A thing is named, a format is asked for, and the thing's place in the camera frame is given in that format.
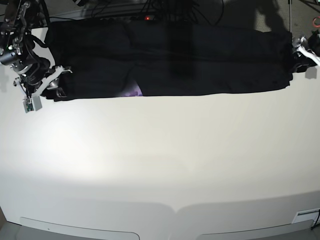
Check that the black power strip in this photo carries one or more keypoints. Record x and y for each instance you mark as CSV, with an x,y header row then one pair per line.
x,y
129,18

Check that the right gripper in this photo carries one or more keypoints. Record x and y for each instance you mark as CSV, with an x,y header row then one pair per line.
x,y
36,77

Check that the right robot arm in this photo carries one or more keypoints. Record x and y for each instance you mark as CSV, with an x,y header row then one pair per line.
x,y
26,24

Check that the black T-shirt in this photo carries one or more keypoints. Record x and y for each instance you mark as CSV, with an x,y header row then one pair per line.
x,y
152,59

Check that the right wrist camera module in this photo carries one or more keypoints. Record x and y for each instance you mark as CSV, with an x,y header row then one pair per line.
x,y
32,103

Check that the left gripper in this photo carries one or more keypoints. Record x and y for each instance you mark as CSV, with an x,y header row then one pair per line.
x,y
306,52

